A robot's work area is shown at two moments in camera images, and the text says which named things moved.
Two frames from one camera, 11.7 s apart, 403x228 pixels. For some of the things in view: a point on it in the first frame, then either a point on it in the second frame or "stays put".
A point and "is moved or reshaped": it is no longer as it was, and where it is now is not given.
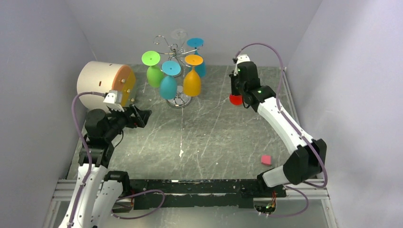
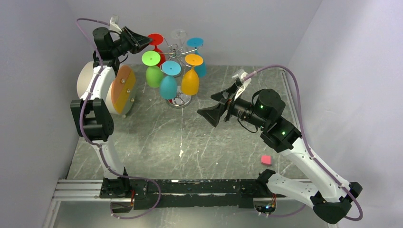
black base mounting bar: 148,194 stays put
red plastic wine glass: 236,100 is moved or reshaped
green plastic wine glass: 154,74 stays put
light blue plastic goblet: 168,86 stays put
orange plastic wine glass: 192,82 stays put
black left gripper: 134,121 to 136,42
